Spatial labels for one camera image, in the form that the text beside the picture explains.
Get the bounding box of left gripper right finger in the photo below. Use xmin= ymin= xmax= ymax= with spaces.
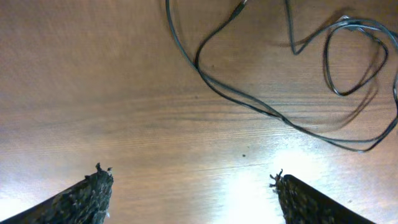
xmin=269 ymin=171 xmax=374 ymax=224

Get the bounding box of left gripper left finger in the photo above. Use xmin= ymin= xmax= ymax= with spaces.
xmin=1 ymin=163 xmax=114 ymax=224

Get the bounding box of black USB cable long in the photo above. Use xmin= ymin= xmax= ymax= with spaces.
xmin=165 ymin=0 xmax=397 ymax=152

